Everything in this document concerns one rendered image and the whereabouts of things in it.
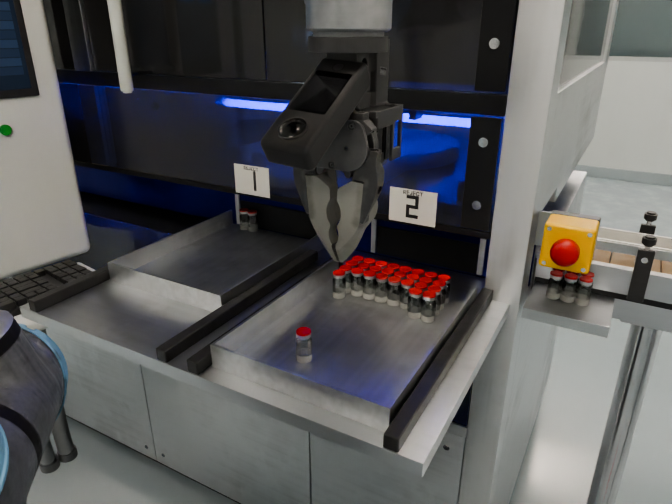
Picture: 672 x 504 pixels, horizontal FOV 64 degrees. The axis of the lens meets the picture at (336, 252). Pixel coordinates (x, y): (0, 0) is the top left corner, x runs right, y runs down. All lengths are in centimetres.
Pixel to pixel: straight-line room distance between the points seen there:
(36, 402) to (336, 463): 85
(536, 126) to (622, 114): 464
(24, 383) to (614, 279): 86
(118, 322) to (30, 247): 49
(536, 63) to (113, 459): 170
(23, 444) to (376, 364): 42
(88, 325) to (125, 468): 110
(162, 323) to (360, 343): 31
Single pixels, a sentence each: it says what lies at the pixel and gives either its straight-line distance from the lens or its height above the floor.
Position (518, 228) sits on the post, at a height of 101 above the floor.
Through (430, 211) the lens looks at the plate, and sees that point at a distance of 91.
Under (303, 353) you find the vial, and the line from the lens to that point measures 73.
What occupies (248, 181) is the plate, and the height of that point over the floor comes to 102.
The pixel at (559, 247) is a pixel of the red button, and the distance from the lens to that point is 84.
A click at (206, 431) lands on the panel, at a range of 156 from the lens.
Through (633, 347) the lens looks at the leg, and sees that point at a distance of 111.
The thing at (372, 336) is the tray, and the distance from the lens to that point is 80.
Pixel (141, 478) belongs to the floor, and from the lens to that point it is 191.
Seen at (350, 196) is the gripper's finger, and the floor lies 116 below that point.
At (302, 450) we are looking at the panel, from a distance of 136.
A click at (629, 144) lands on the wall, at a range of 551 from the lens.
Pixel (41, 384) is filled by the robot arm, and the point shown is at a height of 98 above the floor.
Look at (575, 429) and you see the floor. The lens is 215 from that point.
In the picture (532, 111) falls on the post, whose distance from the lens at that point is 84.
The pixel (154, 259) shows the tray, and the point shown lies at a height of 88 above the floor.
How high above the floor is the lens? 130
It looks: 23 degrees down
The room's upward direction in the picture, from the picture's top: straight up
